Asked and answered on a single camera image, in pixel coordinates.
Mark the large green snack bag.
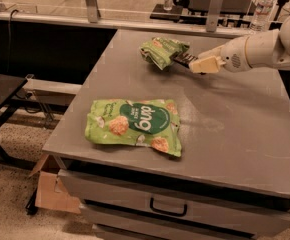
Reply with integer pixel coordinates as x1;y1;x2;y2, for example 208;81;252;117
85;99;182;157

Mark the grey drawer cabinet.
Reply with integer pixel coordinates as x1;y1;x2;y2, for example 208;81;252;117
44;30;290;240

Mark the metal rail frame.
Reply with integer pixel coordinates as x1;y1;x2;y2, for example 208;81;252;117
0;0;252;38

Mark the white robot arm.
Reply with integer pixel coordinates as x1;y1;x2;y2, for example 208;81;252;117
189;16;290;73

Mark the dark chocolate rxbar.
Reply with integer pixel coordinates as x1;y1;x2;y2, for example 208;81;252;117
171;52;197;68

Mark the black cable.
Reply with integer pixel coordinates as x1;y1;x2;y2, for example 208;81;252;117
6;9;21;75

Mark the black drawer handle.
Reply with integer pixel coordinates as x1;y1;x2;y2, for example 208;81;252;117
149;197;188;217

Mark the cardboard box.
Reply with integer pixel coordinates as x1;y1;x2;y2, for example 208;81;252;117
29;154;81;214

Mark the clear water bottle right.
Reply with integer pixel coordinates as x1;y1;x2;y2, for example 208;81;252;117
250;0;276;31

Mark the green jalapeno chip bag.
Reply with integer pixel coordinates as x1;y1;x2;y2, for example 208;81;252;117
140;37;190;70

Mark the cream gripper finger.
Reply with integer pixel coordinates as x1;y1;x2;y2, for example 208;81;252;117
189;56;226;73

